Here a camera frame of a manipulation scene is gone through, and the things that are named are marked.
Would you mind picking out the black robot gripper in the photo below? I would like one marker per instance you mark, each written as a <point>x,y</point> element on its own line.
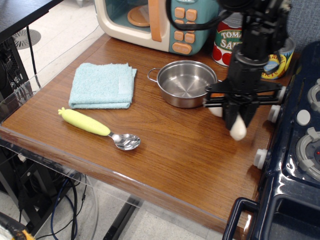
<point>242,87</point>

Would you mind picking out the brown white plush mushroom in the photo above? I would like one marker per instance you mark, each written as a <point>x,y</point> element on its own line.
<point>238,130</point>

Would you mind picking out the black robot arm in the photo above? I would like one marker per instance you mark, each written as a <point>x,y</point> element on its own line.
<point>264,32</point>

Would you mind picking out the stainless steel pot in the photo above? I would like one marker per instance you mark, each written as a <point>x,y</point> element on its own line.
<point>183,83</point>

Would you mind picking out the light blue folded towel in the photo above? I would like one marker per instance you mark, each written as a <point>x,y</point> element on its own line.
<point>109,86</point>

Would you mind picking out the pineapple slices can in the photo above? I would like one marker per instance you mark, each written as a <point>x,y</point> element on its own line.
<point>278,64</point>

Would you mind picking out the tomato sauce can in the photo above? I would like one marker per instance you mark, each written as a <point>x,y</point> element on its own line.
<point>228,35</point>

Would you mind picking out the dark blue toy stove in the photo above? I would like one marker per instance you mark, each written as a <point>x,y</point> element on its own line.
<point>288,206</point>

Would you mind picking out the toy microwave oven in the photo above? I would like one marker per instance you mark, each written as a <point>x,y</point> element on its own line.
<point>145,23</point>

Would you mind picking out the black table leg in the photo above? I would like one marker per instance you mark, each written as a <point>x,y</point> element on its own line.
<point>122,218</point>

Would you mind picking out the black computer tower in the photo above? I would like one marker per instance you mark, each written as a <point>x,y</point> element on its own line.
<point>12,71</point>

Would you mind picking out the green handled metal spoon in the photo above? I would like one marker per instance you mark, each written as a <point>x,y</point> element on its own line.
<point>124,142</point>

